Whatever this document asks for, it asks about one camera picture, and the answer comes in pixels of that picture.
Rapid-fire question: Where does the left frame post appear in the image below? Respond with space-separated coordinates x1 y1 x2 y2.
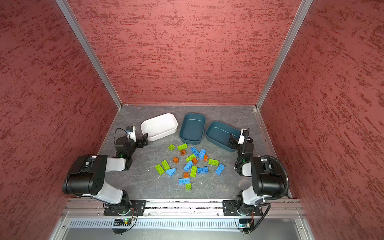
55 0 123 110

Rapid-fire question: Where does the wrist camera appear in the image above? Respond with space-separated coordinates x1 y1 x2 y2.
126 126 137 142
238 129 247 145

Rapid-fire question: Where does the aluminium rail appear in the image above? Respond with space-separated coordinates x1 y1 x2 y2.
61 198 307 219

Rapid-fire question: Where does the right frame post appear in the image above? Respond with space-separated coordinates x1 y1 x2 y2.
256 0 313 111

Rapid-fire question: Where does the frame post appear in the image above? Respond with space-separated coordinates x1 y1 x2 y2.
256 0 313 111
55 0 123 110

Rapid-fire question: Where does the blue wedge lego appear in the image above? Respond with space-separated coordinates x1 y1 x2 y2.
166 168 176 177

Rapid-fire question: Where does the left circuit board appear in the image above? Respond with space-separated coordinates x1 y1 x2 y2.
112 219 131 229

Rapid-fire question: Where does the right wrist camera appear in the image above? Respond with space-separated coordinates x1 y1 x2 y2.
238 129 247 145

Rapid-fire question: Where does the small green lego bottom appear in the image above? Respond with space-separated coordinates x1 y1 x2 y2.
185 183 192 191

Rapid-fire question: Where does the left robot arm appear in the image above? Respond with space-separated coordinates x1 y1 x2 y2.
62 133 148 216

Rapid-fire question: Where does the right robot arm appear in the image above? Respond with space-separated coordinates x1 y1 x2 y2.
228 129 290 216

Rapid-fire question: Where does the blue studded lego upper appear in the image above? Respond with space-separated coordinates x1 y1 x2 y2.
199 149 207 160

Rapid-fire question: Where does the middle teal container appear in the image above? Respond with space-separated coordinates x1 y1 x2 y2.
180 113 206 145

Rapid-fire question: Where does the teal container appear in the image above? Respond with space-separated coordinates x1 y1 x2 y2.
180 113 206 145
206 121 241 152

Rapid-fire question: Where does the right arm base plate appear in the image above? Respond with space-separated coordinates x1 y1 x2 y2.
222 200 263 217

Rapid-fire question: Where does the right teal container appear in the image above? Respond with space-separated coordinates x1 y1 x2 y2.
206 121 241 152

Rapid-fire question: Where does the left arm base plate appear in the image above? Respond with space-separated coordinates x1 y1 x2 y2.
104 200 147 216

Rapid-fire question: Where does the right circuit board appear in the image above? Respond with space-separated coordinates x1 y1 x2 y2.
238 219 254 229

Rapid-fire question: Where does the small green square lego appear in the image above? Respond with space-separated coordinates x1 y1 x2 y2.
168 144 175 151

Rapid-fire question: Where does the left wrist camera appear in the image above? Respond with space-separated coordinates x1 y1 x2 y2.
126 126 137 142

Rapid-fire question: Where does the white container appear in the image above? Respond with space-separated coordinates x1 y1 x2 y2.
141 113 179 142

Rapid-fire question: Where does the circuit board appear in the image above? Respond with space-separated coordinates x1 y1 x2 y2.
238 219 254 229
112 219 131 229

